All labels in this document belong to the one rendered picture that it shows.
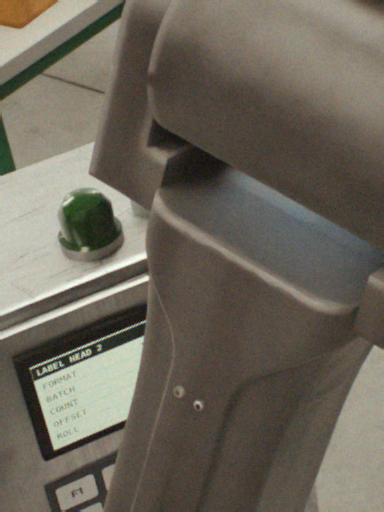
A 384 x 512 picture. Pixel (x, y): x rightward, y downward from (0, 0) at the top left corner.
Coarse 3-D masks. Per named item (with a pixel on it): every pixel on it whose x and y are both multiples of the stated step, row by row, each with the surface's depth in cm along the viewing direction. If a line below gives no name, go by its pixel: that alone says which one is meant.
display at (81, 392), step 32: (128, 320) 52; (32, 352) 51; (64, 352) 52; (96, 352) 52; (128, 352) 53; (32, 384) 52; (64, 384) 53; (96, 384) 53; (128, 384) 54; (32, 416) 53; (64, 416) 53; (96, 416) 54; (64, 448) 54
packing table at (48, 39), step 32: (64, 0) 226; (96, 0) 225; (0, 32) 220; (32, 32) 219; (64, 32) 220; (96, 32) 234; (0, 64) 212; (32, 64) 224; (0, 96) 220; (0, 128) 221; (0, 160) 223
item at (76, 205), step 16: (80, 192) 52; (96, 192) 52; (64, 208) 52; (80, 208) 52; (96, 208) 52; (112, 208) 52; (64, 224) 52; (80, 224) 52; (96, 224) 52; (112, 224) 52; (64, 240) 53; (80, 240) 52; (96, 240) 52; (112, 240) 52; (80, 256) 52; (96, 256) 52
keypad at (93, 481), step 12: (84, 468) 56; (96, 468) 56; (108, 468) 56; (60, 480) 56; (72, 480) 56; (84, 480) 56; (96, 480) 56; (108, 480) 57; (48, 492) 56; (60, 492) 56; (72, 492) 56; (84, 492) 56; (96, 492) 57; (60, 504) 56; (72, 504) 57; (84, 504) 57; (96, 504) 57
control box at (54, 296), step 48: (0, 192) 57; (48, 192) 57; (0, 240) 54; (48, 240) 54; (144, 240) 53; (0, 288) 52; (48, 288) 51; (96, 288) 52; (144, 288) 52; (0, 336) 51; (48, 336) 51; (0, 384) 52; (0, 432) 53; (0, 480) 54; (48, 480) 55
